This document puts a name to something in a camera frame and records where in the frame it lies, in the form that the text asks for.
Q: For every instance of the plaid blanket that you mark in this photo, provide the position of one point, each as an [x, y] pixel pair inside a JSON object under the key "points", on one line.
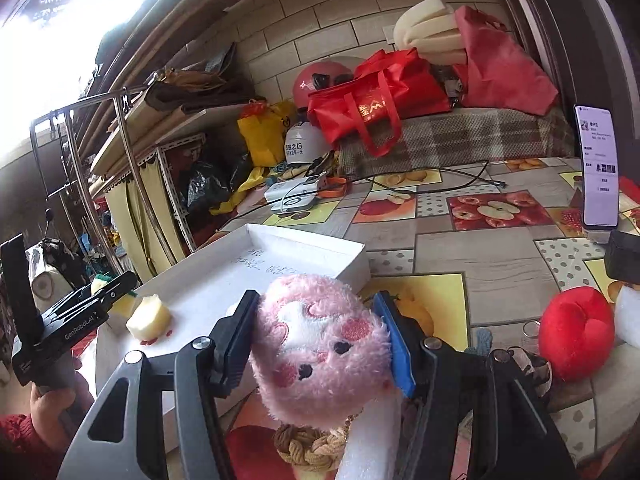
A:
{"points": [[460, 135]]}

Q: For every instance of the white helmet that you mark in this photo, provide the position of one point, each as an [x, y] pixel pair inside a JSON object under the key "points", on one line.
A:
{"points": [[305, 142]]}

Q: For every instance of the smartphone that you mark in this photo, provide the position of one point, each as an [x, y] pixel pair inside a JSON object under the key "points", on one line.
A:
{"points": [[597, 165]]}

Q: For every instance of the white cardboard box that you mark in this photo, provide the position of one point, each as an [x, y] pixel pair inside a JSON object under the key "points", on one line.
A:
{"points": [[280, 265]]}

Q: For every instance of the phone stand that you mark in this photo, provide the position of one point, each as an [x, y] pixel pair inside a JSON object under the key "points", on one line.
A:
{"points": [[595, 234]]}

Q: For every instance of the red helmet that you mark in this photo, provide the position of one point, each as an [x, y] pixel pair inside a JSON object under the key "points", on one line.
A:
{"points": [[315, 82]]}

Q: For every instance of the white angle iron shelf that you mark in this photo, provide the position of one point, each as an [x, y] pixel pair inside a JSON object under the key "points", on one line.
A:
{"points": [[180, 185]]}

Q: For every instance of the person's left forearm red sleeve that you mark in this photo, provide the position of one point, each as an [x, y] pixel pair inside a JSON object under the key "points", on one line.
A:
{"points": [[25, 447]]}

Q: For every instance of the yellow plastic bag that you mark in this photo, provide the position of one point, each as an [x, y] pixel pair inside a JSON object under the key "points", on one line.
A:
{"points": [[265, 132]]}

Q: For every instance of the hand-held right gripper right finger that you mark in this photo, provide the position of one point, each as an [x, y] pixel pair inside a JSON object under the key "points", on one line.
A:
{"points": [[396, 347]]}

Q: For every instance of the black box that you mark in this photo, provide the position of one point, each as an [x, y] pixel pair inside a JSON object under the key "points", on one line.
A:
{"points": [[622, 257]]}

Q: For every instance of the white charger device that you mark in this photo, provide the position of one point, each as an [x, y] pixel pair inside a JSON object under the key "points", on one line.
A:
{"points": [[292, 195]]}

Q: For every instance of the fruit print tablecloth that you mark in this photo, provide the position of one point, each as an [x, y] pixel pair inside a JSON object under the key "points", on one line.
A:
{"points": [[480, 255]]}

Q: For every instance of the yellow curtain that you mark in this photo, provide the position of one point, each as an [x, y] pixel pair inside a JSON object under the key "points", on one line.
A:
{"points": [[145, 220]]}

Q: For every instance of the white foam tube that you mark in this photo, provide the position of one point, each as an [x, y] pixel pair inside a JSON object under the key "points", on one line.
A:
{"points": [[370, 440]]}

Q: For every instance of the white plush toy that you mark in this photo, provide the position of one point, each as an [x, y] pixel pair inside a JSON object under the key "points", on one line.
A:
{"points": [[629, 315]]}

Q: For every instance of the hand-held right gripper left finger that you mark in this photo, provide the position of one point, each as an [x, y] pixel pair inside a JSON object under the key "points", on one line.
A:
{"points": [[239, 332]]}

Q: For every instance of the red tote bag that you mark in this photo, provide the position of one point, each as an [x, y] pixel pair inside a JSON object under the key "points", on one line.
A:
{"points": [[377, 95]]}

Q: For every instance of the person's left hand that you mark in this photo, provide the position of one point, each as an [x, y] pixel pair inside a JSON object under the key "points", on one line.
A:
{"points": [[45, 402]]}

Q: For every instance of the teal knitted item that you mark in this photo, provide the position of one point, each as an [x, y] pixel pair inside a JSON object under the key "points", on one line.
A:
{"points": [[482, 342]]}

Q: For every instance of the yellow sponge piece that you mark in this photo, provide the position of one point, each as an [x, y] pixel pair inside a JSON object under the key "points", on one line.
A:
{"points": [[148, 319]]}

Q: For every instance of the pink plush toy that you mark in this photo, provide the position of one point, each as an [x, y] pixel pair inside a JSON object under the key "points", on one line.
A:
{"points": [[320, 345]]}

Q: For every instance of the wooden boards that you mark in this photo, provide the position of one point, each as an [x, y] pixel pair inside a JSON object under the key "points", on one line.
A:
{"points": [[150, 130]]}

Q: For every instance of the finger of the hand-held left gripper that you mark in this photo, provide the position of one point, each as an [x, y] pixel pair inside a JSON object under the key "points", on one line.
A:
{"points": [[112, 291]]}

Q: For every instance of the red plush apple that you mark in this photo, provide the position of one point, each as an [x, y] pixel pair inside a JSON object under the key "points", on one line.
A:
{"points": [[575, 332]]}

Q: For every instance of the red plush cushion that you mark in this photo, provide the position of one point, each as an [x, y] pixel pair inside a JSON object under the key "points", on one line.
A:
{"points": [[255, 452]]}

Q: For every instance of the large red fabric bag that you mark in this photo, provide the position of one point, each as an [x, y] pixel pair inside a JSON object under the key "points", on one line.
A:
{"points": [[500, 62]]}

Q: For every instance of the small glass jar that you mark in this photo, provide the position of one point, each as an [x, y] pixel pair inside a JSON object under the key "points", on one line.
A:
{"points": [[530, 332]]}

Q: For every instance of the black plastic bag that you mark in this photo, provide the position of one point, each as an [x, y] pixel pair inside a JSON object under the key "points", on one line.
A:
{"points": [[210, 185]]}

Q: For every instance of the yellow knitted toy green top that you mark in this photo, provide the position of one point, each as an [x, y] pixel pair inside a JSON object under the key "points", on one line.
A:
{"points": [[125, 305]]}

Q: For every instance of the metal tube rack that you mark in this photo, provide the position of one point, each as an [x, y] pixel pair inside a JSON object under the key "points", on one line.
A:
{"points": [[125, 160]]}

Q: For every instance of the cream foam pads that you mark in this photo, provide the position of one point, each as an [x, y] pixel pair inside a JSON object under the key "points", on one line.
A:
{"points": [[430, 32]]}

